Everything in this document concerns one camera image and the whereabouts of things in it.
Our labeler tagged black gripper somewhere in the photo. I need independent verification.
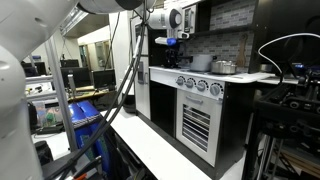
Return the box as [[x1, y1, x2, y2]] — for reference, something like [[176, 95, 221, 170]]
[[165, 44, 184, 70]]

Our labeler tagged small stainless steel pot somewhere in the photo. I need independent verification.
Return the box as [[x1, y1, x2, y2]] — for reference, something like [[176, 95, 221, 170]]
[[210, 59, 238, 75]]

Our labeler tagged grey stove knob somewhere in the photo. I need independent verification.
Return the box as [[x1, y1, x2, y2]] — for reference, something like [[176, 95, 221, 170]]
[[195, 79, 209, 93], [175, 75, 186, 87], [208, 82, 225, 98], [185, 77, 197, 89]]

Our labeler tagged toy microwave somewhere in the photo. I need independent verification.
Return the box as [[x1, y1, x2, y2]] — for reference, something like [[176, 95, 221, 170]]
[[181, 3, 212, 36]]

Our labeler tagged white vented oven door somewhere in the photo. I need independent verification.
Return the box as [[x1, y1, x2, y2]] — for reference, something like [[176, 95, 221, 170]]
[[175, 88, 224, 168]]

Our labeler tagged black computer monitor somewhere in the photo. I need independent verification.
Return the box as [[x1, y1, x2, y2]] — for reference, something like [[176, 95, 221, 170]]
[[60, 66, 93, 90], [91, 68, 117, 91]]

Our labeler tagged white toy kitchen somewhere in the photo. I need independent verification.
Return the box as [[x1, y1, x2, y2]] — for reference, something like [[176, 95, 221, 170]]
[[130, 0, 278, 180]]

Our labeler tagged wooden desk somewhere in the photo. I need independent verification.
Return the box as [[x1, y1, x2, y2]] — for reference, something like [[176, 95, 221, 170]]
[[67, 85, 112, 103]]

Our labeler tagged blue storage bin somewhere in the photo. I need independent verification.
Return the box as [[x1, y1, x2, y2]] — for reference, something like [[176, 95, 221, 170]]
[[67, 101, 101, 162]]

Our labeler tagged clear box with green parts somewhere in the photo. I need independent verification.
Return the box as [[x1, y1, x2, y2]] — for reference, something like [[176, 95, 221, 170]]
[[32, 100, 65, 130]]

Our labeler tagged black round object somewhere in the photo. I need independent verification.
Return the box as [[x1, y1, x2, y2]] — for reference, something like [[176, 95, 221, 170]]
[[33, 139, 55, 167]]

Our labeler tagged white cable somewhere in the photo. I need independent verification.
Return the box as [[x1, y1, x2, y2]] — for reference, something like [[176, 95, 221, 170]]
[[257, 32, 320, 85]]

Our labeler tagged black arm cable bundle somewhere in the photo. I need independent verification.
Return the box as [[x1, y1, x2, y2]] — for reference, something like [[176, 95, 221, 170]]
[[42, 0, 150, 180]]

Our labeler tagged aluminium profile post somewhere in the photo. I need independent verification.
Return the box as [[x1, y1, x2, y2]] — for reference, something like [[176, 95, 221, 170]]
[[44, 35, 80, 153]]

